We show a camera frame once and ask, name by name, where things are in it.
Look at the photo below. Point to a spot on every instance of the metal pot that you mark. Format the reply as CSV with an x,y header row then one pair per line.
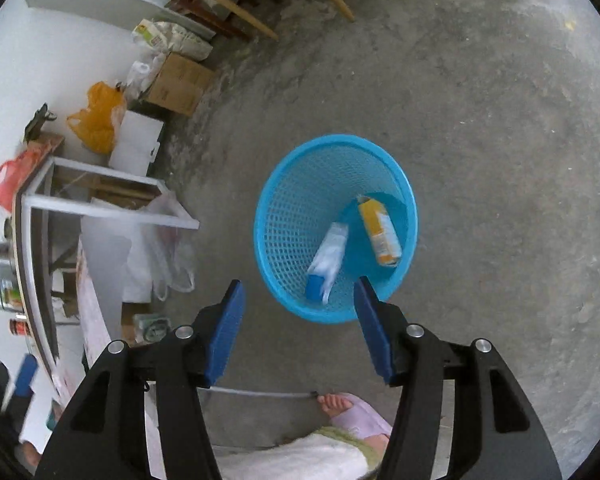
x,y
2,280

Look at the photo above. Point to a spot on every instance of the white foam box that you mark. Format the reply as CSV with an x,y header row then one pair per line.
x,y
135,140

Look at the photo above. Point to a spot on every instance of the printed white sack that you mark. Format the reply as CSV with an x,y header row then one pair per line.
x,y
175,37

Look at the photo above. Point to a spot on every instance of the clear plastic bag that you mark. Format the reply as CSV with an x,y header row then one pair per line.
x,y
167,250

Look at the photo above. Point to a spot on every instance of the yellow carton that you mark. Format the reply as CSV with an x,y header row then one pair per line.
x,y
380,230

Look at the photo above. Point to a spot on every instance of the orange plastic bag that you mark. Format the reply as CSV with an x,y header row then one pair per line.
x,y
97,120

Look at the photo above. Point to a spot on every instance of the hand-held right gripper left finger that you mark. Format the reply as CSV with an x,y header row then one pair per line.
x,y
225,335

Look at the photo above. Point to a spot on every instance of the dark wooden stool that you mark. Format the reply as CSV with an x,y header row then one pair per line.
x,y
200,12

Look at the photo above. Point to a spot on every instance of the person's foot in purple slipper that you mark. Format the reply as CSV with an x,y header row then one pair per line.
x,y
350,412

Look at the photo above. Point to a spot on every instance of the brown cardboard box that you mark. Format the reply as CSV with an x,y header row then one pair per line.
x,y
180,85

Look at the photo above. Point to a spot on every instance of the white plastic bag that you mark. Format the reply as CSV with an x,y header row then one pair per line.
x,y
142,77

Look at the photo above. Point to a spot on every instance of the red plastic bag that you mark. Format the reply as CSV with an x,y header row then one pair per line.
x,y
10,175

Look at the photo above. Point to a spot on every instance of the small red jar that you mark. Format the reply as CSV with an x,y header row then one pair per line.
x,y
17,327

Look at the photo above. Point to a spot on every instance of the black object on desk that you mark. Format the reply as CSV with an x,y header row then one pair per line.
x,y
35,122

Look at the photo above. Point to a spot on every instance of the white and blue packet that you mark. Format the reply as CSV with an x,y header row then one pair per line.
x,y
330,255

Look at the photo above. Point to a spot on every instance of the blue mesh basket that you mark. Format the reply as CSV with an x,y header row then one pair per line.
x,y
290,210

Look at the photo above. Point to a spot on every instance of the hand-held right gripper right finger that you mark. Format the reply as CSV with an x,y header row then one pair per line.
x,y
375,330

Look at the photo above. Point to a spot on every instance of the green round packet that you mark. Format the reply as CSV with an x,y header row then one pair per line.
x,y
152,327

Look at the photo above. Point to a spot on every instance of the person's white clothing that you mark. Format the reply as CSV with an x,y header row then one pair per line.
x,y
290,455

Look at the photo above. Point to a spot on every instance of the white framed desk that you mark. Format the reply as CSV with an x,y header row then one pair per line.
x,y
130,212

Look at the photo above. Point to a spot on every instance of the light wooden chair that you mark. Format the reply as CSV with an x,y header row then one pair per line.
x,y
240,11

